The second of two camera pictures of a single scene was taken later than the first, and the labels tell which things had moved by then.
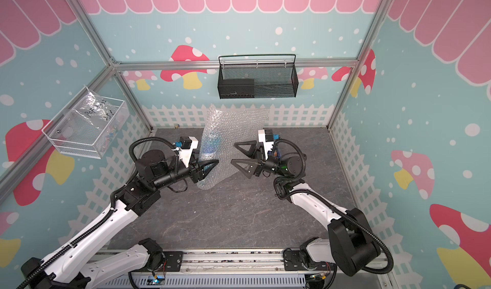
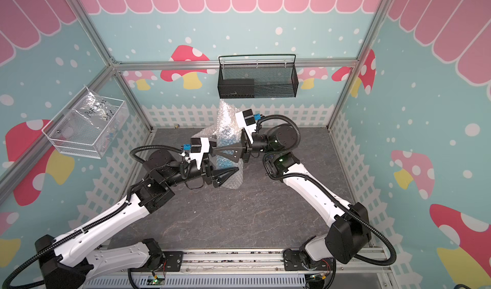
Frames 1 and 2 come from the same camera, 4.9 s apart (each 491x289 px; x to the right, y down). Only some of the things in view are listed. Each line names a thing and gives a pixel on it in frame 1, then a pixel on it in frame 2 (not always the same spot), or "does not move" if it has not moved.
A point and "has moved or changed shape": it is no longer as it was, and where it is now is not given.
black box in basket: [236, 88] does not move
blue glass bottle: [211, 143] has moved or changed shape
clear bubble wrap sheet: [222, 128] has moved or changed shape
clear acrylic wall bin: [87, 126] does not move
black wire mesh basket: [260, 75] does not move
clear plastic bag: [95, 110] does not move
